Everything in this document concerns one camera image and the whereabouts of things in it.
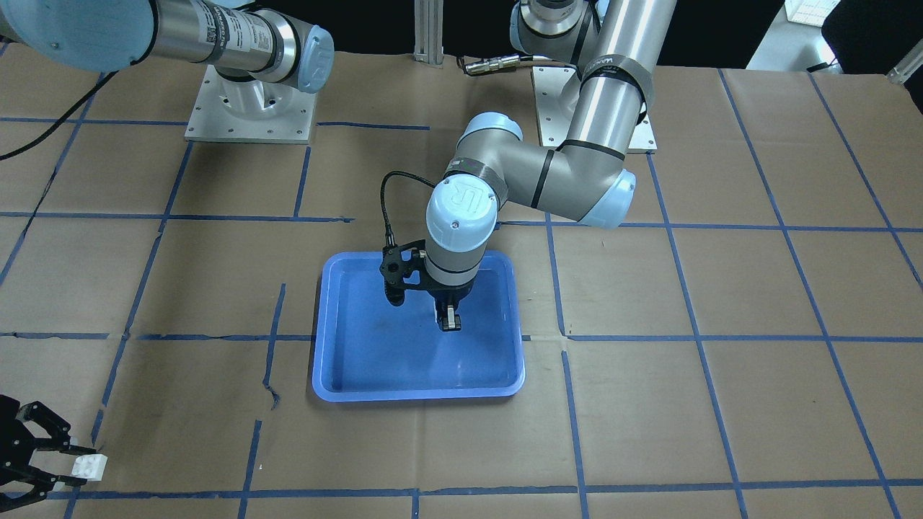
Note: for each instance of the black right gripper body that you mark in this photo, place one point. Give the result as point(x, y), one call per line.
point(16, 448)

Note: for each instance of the aluminium frame post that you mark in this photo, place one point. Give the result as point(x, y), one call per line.
point(428, 28)

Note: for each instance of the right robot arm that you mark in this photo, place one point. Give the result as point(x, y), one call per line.
point(264, 71)

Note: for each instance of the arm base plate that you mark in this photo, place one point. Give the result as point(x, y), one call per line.
point(554, 106)
point(234, 108)

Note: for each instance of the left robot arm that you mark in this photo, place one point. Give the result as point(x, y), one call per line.
point(613, 47)

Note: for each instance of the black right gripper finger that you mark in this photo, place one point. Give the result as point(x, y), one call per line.
point(70, 448)
point(53, 483)

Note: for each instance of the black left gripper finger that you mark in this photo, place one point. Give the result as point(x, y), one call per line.
point(457, 322)
point(442, 315)

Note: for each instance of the blue plastic tray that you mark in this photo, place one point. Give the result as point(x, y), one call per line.
point(367, 350)

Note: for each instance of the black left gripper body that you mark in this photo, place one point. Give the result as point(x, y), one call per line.
point(448, 290)

